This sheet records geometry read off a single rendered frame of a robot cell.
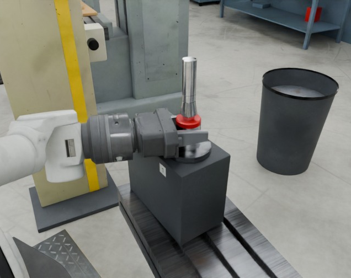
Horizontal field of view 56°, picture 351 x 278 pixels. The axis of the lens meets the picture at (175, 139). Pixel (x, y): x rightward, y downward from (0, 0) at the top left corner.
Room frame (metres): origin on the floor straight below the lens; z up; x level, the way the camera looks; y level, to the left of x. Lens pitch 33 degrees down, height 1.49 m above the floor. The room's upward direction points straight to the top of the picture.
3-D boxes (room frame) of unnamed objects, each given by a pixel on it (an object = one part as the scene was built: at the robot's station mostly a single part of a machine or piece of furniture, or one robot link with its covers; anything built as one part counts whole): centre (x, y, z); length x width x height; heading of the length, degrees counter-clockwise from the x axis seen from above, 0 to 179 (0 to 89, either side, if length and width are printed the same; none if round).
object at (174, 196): (0.57, 0.00, 1.03); 0.22 x 0.12 x 0.20; 35
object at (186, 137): (0.50, -0.03, 1.16); 0.06 x 0.02 x 0.03; 102
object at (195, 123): (0.53, -0.02, 1.18); 0.05 x 0.05 x 0.01
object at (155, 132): (0.51, 0.07, 1.16); 0.13 x 0.12 x 0.10; 12
